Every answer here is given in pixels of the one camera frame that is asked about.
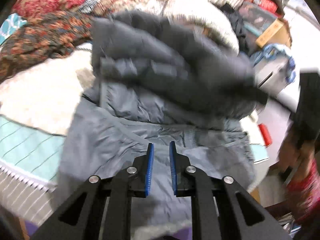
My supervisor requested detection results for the grey puffer jacket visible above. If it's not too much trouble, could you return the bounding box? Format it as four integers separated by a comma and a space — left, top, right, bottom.
52, 11, 255, 239

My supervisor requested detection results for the purple cloth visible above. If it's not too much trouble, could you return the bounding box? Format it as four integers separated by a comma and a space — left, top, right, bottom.
31, 225, 193, 239

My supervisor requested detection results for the red small object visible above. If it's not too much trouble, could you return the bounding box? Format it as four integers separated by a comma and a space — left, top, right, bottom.
258, 124, 272, 147

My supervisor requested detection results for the cream teal quilted bedspread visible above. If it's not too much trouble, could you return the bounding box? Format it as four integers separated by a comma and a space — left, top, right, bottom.
1, 43, 94, 226

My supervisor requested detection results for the grey plastic bin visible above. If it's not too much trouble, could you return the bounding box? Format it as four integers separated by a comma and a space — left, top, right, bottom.
253, 55, 289, 96

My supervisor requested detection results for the blue white patterned cloth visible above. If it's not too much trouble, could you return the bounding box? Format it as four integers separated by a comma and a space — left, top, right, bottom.
250, 43, 296, 84

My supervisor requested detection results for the brown cardboard box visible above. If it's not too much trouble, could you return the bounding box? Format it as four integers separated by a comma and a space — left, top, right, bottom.
255, 20, 292, 48

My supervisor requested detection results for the red patterned blanket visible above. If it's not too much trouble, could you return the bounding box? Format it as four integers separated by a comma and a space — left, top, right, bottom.
0, 0, 141, 83

